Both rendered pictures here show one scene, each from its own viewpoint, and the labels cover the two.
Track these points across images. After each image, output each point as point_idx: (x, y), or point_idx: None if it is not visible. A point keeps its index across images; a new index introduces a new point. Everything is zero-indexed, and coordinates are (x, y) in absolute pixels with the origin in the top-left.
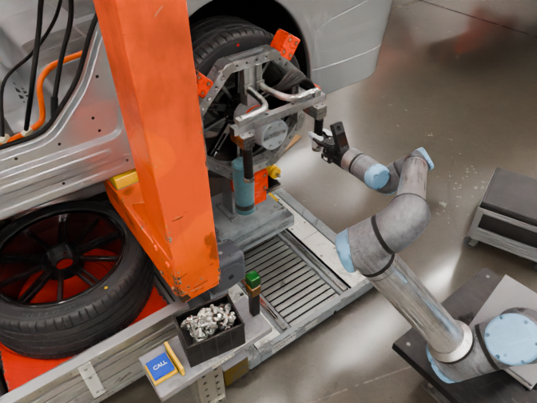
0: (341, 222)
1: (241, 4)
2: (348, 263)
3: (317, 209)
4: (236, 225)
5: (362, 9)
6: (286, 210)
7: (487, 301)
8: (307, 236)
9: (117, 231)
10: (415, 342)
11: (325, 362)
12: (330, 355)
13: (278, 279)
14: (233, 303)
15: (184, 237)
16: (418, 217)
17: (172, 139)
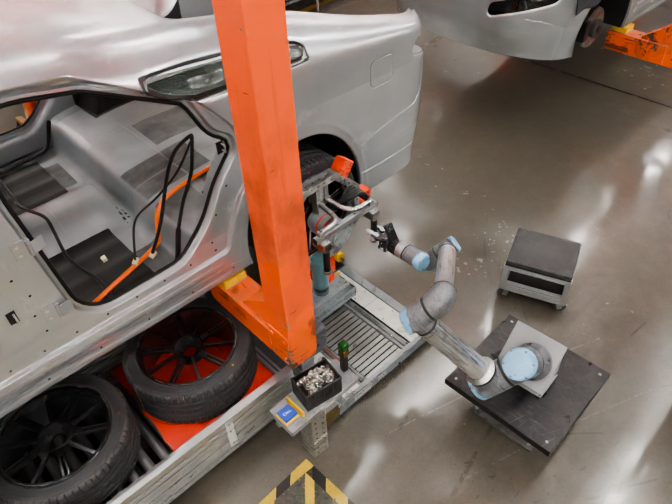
0: (395, 286)
1: None
2: (408, 329)
3: (373, 277)
4: None
5: (396, 121)
6: (348, 283)
7: (507, 340)
8: (368, 303)
9: (225, 321)
10: (461, 376)
11: (396, 402)
12: (399, 396)
13: (350, 342)
14: None
15: (296, 323)
16: (448, 297)
17: (292, 265)
